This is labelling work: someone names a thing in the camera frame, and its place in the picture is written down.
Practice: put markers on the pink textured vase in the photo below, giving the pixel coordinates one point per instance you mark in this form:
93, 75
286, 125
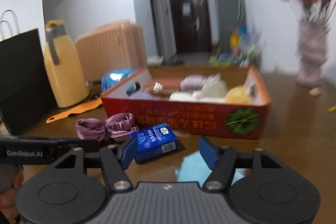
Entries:
312, 52

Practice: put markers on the grey refrigerator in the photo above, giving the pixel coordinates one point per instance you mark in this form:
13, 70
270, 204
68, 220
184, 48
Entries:
231, 14

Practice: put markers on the purple satin scrunchie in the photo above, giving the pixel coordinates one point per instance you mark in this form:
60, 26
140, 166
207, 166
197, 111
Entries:
117, 127

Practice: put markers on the blue fluffy puff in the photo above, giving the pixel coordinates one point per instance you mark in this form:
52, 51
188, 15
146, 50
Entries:
193, 168

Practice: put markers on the yellow thermos jug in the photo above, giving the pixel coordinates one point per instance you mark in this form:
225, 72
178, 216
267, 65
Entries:
63, 67

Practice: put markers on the white foam cylinder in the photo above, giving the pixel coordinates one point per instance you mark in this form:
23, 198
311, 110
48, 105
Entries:
184, 97

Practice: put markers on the fallen petal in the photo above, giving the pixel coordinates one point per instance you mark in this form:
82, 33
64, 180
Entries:
315, 91

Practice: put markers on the pink suitcase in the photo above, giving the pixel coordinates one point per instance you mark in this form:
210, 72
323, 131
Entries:
116, 45

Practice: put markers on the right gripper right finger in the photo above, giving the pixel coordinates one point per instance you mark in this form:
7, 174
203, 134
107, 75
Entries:
221, 162

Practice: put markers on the yellow soft item in box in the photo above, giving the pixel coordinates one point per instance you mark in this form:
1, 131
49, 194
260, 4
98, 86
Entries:
238, 95

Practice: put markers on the red cardboard box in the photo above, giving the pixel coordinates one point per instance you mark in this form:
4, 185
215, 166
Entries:
199, 118

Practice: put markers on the person's left hand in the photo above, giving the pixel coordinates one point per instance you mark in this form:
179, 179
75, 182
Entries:
11, 180

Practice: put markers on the white item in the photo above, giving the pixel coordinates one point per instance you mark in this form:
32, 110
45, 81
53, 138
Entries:
214, 87

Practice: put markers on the blue wet wipes pack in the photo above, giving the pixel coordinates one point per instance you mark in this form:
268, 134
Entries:
113, 77

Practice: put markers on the orange shoehorn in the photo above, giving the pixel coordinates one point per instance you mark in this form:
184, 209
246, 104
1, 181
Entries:
79, 109

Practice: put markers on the black paper bag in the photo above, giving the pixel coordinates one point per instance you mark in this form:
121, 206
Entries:
26, 94

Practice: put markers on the dark brown door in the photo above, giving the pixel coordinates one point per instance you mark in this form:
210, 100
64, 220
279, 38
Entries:
191, 24

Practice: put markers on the fluffy lilac headband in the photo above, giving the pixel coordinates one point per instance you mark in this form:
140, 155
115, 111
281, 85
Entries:
192, 83

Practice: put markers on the yellow bucket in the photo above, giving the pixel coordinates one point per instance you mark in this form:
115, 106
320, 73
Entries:
235, 40

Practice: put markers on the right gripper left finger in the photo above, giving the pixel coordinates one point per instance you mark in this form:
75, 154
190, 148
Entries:
114, 161

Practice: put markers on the purple drawstring pouch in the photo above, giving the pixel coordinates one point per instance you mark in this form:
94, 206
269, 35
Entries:
140, 95

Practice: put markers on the blue tissue pack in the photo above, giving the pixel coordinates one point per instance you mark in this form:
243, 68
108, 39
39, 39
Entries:
154, 142

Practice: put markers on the yellow crumbs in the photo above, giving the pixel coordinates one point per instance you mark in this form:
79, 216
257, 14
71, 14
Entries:
332, 109

